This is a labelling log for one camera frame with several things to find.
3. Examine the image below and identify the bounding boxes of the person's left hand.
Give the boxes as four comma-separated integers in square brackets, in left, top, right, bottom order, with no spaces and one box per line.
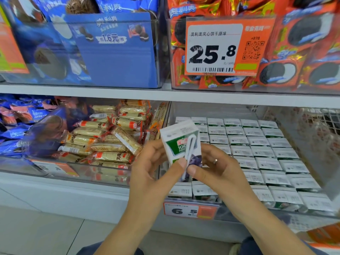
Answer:
[129,138,188,216]

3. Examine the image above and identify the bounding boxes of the person's right hand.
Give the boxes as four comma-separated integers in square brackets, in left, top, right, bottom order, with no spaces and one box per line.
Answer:
[186,143,258,210]

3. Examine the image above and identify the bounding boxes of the rows of white juice cartons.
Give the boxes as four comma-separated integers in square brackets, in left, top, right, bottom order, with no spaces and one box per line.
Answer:
[167,115,340,216]

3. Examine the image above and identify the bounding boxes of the blueberry juice carton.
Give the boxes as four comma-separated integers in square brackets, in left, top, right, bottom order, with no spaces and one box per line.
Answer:
[160,119,203,182]

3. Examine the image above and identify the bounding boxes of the person's left forearm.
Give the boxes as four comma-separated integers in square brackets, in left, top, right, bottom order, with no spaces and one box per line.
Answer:
[95,207,161,255]

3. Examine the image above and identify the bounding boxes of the person's right forearm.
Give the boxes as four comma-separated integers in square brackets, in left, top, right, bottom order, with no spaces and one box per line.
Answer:
[228,194,307,255]

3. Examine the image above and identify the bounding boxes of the person's blue jeans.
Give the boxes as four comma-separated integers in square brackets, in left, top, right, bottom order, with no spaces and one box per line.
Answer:
[77,236,327,255]

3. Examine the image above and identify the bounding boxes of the clear plastic display bin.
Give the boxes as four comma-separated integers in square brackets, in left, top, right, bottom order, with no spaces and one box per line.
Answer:
[158,101,340,221]
[0,95,171,187]

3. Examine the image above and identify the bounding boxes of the small orange price tag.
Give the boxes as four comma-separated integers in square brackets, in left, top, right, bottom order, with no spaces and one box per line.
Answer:
[163,202,220,220]

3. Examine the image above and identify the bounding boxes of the pile of yellow wafer bars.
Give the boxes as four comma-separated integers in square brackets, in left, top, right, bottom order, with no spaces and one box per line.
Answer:
[56,99,169,166]

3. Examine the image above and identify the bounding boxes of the faded orange price tag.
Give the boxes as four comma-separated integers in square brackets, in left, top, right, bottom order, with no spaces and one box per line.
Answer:
[29,159,80,177]

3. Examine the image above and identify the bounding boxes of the yellow orange snack packet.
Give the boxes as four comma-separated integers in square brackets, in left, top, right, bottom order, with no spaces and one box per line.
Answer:
[303,223,340,255]

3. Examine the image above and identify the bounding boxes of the blue cardboard display box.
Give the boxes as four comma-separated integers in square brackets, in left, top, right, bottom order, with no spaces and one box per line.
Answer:
[11,0,166,89]

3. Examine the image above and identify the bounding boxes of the large white orange price tag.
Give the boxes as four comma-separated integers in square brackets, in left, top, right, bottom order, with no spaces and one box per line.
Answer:
[185,17,276,76]

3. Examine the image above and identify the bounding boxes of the pile of blue snack packets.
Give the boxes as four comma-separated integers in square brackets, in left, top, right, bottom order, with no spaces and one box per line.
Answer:
[0,95,71,158]

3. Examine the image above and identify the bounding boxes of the stack of red cookie packets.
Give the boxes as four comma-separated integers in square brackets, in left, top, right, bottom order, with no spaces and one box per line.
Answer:
[167,0,340,92]

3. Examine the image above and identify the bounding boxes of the yellow orange price sign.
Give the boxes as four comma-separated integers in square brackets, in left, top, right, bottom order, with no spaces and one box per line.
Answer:
[0,5,30,74]

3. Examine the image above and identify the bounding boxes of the white wire mesh divider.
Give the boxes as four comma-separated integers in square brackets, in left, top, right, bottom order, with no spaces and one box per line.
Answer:
[303,106,340,152]

